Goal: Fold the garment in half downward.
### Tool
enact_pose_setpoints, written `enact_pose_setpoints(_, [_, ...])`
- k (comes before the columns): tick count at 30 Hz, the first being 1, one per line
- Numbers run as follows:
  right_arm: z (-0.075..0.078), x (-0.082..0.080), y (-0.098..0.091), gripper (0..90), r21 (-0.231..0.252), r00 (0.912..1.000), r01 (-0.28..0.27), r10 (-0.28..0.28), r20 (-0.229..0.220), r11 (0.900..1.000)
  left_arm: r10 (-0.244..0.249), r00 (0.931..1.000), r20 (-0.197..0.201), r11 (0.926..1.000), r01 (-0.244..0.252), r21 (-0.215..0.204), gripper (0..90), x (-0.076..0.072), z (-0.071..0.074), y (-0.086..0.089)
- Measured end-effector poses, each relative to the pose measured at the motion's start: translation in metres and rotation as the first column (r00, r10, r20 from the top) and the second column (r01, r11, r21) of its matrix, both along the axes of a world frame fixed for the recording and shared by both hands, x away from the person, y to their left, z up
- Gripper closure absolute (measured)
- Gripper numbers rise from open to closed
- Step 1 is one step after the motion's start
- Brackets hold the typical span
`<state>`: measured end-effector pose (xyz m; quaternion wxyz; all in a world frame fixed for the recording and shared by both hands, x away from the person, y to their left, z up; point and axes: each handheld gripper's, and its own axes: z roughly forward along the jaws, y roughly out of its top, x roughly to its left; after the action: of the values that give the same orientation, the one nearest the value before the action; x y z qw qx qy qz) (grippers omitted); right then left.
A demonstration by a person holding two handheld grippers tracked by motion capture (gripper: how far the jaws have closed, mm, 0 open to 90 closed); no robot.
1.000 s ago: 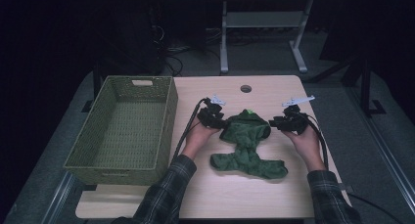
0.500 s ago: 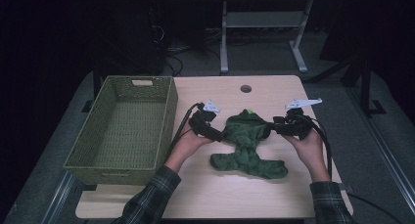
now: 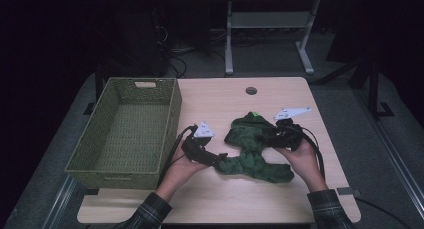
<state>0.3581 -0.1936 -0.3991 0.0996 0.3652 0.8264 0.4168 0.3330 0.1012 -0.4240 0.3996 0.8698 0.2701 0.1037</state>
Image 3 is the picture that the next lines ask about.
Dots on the metal floor rail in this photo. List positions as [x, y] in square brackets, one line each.
[60, 202]
[390, 145]

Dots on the person's right hand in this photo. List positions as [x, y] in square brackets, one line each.
[305, 165]

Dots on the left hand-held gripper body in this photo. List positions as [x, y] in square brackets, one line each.
[196, 145]

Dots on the black metal stand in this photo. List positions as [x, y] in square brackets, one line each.
[375, 89]

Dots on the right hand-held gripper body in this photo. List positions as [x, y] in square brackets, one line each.
[288, 135]

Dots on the green knitted cloth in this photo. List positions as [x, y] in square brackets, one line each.
[250, 149]

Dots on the grey tape strip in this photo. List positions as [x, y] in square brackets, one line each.
[348, 191]

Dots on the person's left hand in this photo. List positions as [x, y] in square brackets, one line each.
[180, 175]

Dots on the green woven basket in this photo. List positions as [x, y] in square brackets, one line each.
[100, 149]

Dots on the grey metal frame table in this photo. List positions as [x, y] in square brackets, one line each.
[270, 19]

